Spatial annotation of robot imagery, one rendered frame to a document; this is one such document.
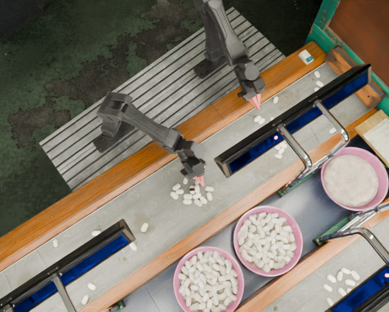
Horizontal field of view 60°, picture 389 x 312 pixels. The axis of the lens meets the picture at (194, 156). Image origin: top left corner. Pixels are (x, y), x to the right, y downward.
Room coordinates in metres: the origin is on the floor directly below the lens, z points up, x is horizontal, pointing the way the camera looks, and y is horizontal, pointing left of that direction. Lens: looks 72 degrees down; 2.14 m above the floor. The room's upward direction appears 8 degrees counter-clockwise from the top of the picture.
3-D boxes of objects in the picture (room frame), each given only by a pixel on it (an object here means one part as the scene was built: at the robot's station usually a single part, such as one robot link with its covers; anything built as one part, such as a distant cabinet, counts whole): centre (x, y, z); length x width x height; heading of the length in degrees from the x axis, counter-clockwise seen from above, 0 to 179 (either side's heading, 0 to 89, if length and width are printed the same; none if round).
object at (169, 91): (0.57, -0.03, 0.65); 1.20 x 0.90 x 0.04; 121
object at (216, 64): (0.94, -0.16, 0.71); 0.20 x 0.07 x 0.08; 121
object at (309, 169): (0.36, -0.39, 0.90); 0.20 x 0.19 x 0.45; 116
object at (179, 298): (-0.06, 0.01, 0.72); 0.27 x 0.27 x 0.10
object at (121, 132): (0.63, 0.36, 0.71); 0.20 x 0.07 x 0.08; 121
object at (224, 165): (0.43, -0.36, 1.08); 0.62 x 0.08 x 0.07; 116
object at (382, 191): (0.26, -0.63, 0.72); 0.27 x 0.27 x 0.10
